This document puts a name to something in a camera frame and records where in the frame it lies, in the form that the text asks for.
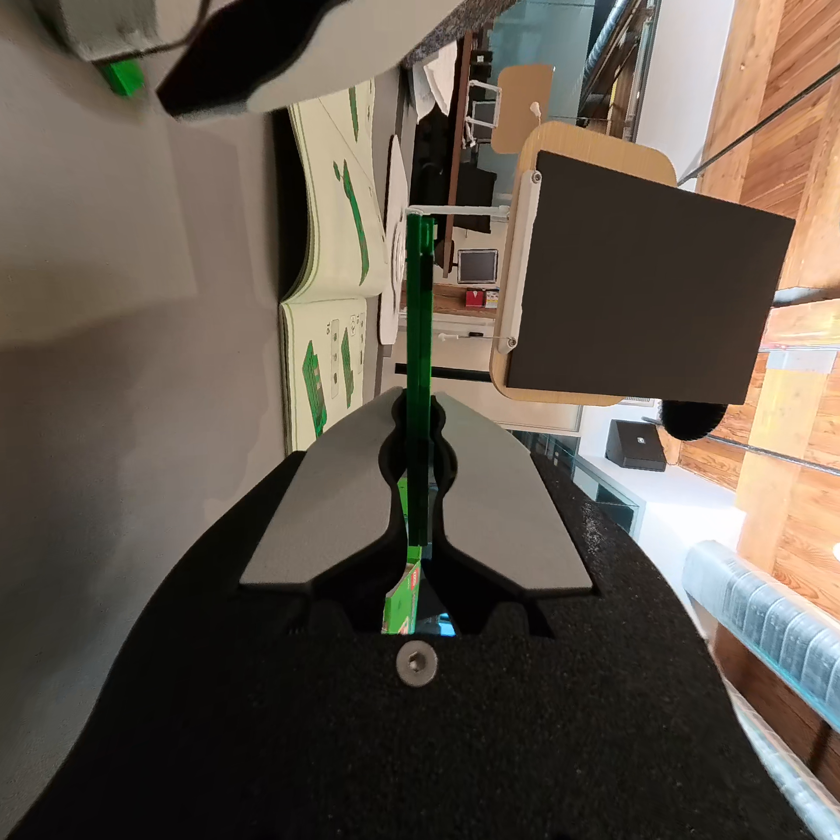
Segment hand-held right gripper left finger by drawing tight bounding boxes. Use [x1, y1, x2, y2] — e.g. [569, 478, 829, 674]
[238, 386, 412, 635]

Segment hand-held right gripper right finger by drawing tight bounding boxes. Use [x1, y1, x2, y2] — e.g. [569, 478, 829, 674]
[422, 391, 595, 635]

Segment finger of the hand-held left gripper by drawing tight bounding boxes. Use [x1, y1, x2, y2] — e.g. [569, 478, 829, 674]
[155, 0, 475, 123]
[31, 0, 212, 64]

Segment bright green small brick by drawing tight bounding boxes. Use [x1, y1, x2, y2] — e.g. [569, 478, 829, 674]
[98, 57, 147, 98]

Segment green brick plate assembly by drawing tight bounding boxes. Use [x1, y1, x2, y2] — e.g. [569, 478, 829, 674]
[403, 213, 438, 548]

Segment grey desk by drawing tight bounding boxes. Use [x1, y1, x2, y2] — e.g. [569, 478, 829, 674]
[0, 0, 408, 821]

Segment black desk divider panel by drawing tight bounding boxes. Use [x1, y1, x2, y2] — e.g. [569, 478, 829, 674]
[488, 121, 797, 408]

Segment white paper sheets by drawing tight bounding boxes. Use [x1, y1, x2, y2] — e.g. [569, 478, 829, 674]
[409, 42, 462, 123]

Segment glass partition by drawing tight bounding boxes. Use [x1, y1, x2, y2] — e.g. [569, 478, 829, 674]
[511, 428, 648, 540]

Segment light wooden divider panel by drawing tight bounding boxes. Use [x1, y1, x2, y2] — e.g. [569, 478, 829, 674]
[490, 63, 557, 156]

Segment green toy set box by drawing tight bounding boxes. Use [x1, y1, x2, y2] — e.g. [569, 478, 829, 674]
[382, 560, 425, 635]

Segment dark wooden table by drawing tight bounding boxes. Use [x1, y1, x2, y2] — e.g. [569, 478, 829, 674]
[435, 31, 475, 278]

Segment black speaker box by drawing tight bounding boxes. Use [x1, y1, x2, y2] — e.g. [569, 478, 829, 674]
[603, 419, 669, 473]

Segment black fuzzy object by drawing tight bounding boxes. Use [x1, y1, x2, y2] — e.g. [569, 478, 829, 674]
[659, 398, 731, 442]

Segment open instruction booklet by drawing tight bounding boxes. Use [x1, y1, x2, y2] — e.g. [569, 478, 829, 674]
[278, 77, 396, 455]

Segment small grey monitor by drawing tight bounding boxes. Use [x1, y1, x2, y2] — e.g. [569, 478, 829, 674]
[457, 248, 501, 285]

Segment white divider bracket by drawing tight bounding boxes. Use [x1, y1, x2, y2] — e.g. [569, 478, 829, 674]
[406, 204, 514, 222]

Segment silver ventilation duct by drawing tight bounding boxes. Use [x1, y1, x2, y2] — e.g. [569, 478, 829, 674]
[681, 539, 840, 731]
[721, 681, 840, 840]

